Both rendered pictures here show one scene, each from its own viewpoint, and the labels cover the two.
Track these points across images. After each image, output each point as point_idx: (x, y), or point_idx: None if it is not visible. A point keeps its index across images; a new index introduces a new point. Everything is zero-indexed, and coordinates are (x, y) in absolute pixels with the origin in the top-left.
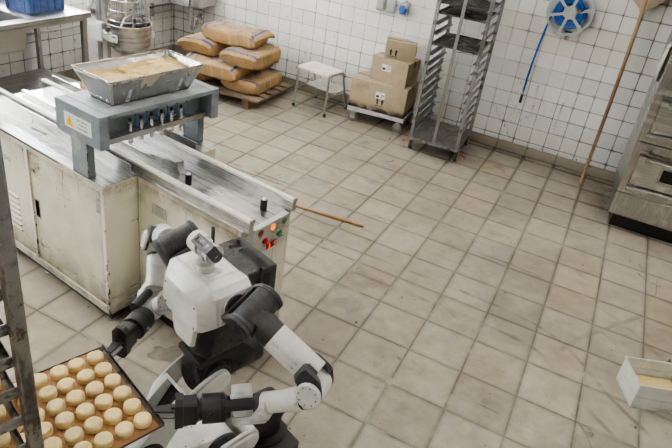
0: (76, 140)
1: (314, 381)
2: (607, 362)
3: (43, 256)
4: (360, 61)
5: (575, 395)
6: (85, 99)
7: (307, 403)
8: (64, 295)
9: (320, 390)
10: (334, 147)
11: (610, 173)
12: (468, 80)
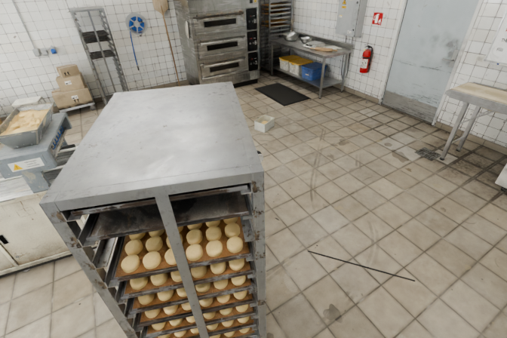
0: (29, 174)
1: (259, 152)
2: (248, 127)
3: (22, 262)
4: (44, 87)
5: (253, 139)
6: (14, 151)
7: (260, 160)
8: (56, 265)
9: (261, 153)
10: (77, 130)
11: (185, 81)
12: (109, 71)
